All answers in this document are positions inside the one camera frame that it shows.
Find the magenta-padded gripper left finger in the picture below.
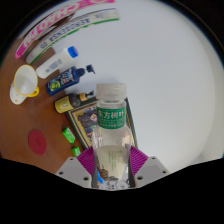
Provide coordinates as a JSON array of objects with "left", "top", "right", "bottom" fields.
[{"left": 54, "top": 145, "right": 98, "bottom": 189}]

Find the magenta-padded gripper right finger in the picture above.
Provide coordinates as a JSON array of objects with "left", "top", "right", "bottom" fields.
[{"left": 128, "top": 144, "right": 170, "bottom": 188}]

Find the clear green-labelled drink bottle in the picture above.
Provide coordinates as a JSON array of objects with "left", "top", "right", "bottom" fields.
[{"left": 91, "top": 83, "right": 134, "bottom": 191}]

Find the flat round red coaster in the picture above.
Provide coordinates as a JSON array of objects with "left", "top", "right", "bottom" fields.
[{"left": 27, "top": 129, "right": 48, "bottom": 156}]

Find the framed group photo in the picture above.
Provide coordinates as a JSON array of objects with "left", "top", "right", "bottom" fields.
[{"left": 65, "top": 97, "right": 138, "bottom": 151}]

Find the dark pump bottle yellow label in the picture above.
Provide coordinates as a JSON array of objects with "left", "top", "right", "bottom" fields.
[{"left": 54, "top": 90, "right": 96, "bottom": 114}]

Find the dark blue pump bottle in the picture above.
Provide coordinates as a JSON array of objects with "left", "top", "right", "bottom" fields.
[{"left": 45, "top": 64, "right": 96, "bottom": 97}]

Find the cream mug with yellow rim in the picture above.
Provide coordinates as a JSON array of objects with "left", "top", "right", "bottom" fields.
[{"left": 9, "top": 64, "right": 40, "bottom": 106}]

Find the white bottle with blue cap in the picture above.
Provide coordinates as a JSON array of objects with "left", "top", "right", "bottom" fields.
[{"left": 35, "top": 45, "right": 80, "bottom": 80}]

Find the tall white blue-green tube box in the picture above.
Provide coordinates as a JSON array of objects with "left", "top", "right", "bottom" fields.
[{"left": 25, "top": 8, "right": 120, "bottom": 65}]

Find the tall pink tube box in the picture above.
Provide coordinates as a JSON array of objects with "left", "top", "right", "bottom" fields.
[{"left": 14, "top": 0, "right": 116, "bottom": 60}]

